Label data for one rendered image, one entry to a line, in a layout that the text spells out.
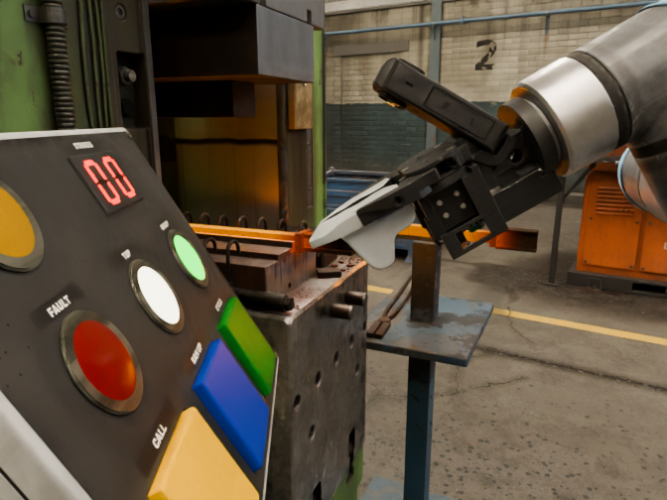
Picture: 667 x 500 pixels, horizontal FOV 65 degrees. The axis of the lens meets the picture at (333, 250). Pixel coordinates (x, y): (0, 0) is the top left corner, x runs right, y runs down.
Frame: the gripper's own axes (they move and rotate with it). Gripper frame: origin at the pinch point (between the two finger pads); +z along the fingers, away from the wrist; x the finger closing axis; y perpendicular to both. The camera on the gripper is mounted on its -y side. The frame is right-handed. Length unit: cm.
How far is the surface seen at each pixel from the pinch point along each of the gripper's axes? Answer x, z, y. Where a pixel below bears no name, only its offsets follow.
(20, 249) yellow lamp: -20.3, 10.8, -10.3
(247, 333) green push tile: -0.2, 10.4, 4.9
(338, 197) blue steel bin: 427, 4, 67
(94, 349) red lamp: -20.6, 10.7, -4.5
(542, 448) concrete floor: 124, -20, 140
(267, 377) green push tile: -2.5, 10.4, 8.6
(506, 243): 62, -28, 35
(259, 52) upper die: 35.7, -2.9, -20.0
